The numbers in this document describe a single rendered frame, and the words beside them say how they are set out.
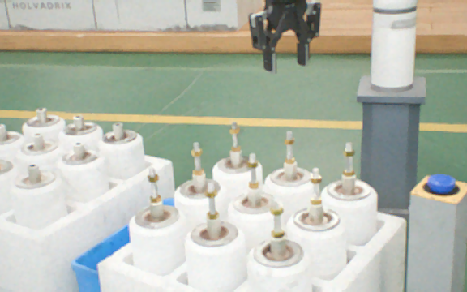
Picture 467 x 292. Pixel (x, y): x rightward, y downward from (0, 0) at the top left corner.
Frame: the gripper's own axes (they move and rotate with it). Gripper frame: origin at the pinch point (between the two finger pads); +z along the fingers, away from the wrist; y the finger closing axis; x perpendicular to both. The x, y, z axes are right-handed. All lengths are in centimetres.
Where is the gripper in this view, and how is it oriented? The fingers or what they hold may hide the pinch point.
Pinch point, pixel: (286, 62)
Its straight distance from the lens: 118.0
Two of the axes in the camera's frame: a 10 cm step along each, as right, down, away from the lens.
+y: -8.2, 2.7, -5.1
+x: 5.7, 2.9, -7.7
